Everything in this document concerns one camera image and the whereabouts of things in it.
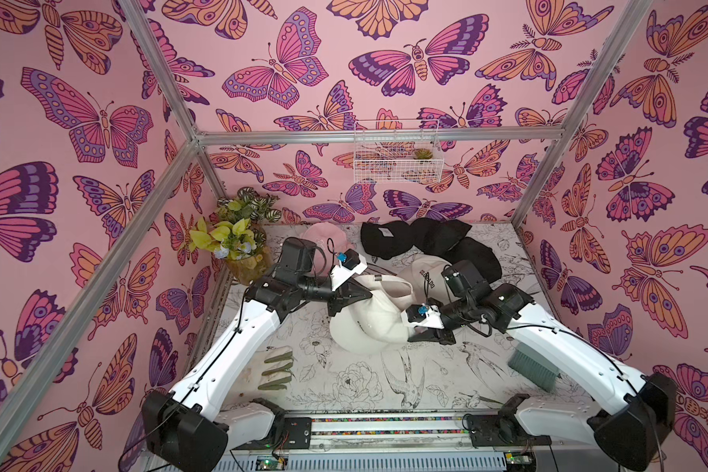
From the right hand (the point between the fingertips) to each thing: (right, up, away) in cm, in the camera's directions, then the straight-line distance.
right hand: (410, 323), depth 72 cm
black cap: (-2, +22, +41) cm, 46 cm away
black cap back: (+17, +24, +39) cm, 49 cm away
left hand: (-10, +9, -4) cm, 14 cm away
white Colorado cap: (-9, +1, -6) cm, 11 cm away
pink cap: (-24, +22, +33) cm, 46 cm away
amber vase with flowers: (-49, +23, +14) cm, 56 cm away
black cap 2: (+28, +18, +32) cm, 46 cm away
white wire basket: (+1, +50, +34) cm, 60 cm away
